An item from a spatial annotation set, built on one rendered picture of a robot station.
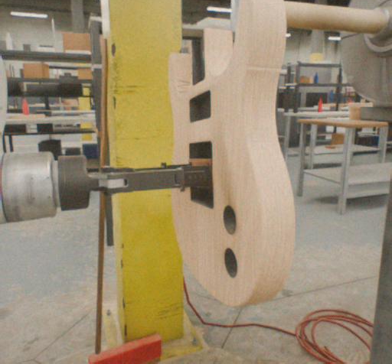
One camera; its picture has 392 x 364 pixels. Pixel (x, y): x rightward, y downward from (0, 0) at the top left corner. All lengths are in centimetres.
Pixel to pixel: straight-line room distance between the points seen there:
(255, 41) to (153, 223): 113
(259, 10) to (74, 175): 29
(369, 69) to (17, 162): 57
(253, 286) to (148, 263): 111
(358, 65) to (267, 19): 32
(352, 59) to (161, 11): 85
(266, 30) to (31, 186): 33
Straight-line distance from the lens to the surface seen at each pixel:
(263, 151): 38
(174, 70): 65
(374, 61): 66
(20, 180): 44
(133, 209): 138
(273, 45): 40
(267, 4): 41
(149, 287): 155
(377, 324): 97
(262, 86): 40
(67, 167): 45
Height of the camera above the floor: 114
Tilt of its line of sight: 12 degrees down
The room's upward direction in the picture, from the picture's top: straight up
